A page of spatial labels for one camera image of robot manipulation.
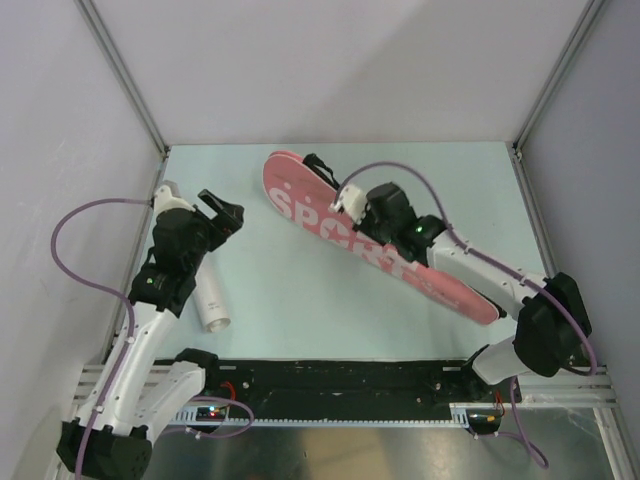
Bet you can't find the pink racket bag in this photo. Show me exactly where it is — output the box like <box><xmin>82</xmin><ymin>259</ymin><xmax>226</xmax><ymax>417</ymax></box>
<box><xmin>263</xmin><ymin>150</ymin><xmax>506</xmax><ymax>325</ymax></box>

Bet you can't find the aluminium frame post left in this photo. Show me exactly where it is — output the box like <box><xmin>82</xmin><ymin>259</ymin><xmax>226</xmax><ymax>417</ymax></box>
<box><xmin>74</xmin><ymin>0</ymin><xmax>169</xmax><ymax>159</ymax></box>

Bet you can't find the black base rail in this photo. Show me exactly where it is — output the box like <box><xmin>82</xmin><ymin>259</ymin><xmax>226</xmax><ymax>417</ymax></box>
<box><xmin>203</xmin><ymin>359</ymin><xmax>521</xmax><ymax>416</ymax></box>

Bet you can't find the aluminium frame post right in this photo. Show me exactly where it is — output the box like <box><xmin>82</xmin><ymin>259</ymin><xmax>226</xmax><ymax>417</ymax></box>
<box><xmin>512</xmin><ymin>0</ymin><xmax>614</xmax><ymax>151</ymax></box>

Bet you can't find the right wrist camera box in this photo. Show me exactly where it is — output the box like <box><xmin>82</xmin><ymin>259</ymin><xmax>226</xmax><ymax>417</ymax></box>
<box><xmin>329</xmin><ymin>183</ymin><xmax>368</xmax><ymax>224</ymax></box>

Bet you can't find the aluminium frame post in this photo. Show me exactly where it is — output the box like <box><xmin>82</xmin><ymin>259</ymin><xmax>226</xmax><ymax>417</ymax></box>
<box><xmin>74</xmin><ymin>0</ymin><xmax>169</xmax><ymax>159</ymax></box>
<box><xmin>512</xmin><ymin>0</ymin><xmax>614</xmax><ymax>151</ymax></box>

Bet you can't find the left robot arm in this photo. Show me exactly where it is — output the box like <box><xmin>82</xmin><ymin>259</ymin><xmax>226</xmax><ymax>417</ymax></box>
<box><xmin>51</xmin><ymin>183</ymin><xmax>244</xmax><ymax>479</ymax></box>

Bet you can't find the white slotted cable duct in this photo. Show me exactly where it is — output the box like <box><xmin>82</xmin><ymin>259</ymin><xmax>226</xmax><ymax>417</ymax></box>
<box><xmin>169</xmin><ymin>402</ymin><xmax>503</xmax><ymax>429</ymax></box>

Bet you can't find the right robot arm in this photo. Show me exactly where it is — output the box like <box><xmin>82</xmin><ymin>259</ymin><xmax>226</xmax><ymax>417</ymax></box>
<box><xmin>343</xmin><ymin>182</ymin><xmax>592</xmax><ymax>401</ymax></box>

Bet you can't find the white shuttlecock tube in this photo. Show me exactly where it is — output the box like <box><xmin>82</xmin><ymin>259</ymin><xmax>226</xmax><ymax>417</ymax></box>
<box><xmin>193</xmin><ymin>258</ymin><xmax>231</xmax><ymax>333</ymax></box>

